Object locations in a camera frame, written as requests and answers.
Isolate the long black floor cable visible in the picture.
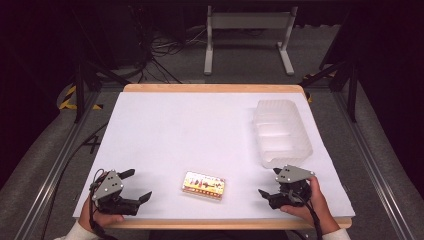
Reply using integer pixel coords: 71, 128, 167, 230
39, 121, 110, 240

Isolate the yellow red printed snack packet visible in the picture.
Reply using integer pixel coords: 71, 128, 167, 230
181, 171, 227, 201

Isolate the white table cover sheet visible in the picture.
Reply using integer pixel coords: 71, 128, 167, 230
72, 91, 356, 220

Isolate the white metal table frame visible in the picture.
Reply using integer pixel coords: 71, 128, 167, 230
203, 5, 299, 77

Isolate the hand-held gripper black cable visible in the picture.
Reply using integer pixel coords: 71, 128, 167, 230
87, 168, 118, 240
290, 191, 324, 240

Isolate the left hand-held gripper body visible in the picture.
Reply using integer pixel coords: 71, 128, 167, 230
90, 169, 141, 216

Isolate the yellow black hazard tape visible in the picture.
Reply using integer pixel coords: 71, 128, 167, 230
58, 85, 103, 111

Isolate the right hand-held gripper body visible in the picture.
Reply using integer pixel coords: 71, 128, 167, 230
268, 164, 316, 210

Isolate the clear ribbed plastic container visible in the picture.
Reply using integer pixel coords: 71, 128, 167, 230
252, 98, 314, 170

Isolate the black metal stand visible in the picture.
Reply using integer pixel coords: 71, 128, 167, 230
299, 58, 360, 123
70, 56, 132, 124

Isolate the aluminium floor rail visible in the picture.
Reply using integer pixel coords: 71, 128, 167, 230
332, 89, 418, 240
13, 89, 102, 240

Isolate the tangle of black floor cables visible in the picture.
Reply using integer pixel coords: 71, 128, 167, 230
131, 19, 209, 85

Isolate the person's right hand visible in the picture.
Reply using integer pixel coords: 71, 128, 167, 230
279, 175, 341, 235

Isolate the left hand-held gripper black cable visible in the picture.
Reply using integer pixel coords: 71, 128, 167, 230
87, 168, 118, 240

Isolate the person's left hand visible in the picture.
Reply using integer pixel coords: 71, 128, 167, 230
77, 196, 126, 233

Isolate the right hand-held gripper black cable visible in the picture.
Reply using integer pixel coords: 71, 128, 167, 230
290, 191, 324, 240

